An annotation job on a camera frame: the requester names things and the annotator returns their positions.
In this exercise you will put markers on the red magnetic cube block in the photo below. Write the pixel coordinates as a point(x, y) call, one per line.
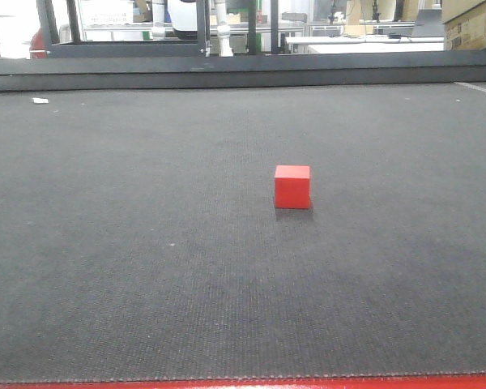
point(292, 186)

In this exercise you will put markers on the black floor mat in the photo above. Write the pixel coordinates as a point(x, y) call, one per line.
point(139, 238)

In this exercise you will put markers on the white robot leg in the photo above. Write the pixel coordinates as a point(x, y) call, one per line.
point(223, 28)

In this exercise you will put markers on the white table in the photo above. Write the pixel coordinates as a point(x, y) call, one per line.
point(364, 44)

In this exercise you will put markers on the black raised platform step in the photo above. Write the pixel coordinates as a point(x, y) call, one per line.
point(272, 71)

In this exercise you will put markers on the small white paper scrap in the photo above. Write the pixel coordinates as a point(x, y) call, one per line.
point(39, 101)

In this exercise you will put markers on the cardboard box stack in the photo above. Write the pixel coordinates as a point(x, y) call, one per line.
point(465, 24)

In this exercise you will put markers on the black metal frame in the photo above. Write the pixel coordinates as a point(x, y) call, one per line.
point(124, 29)

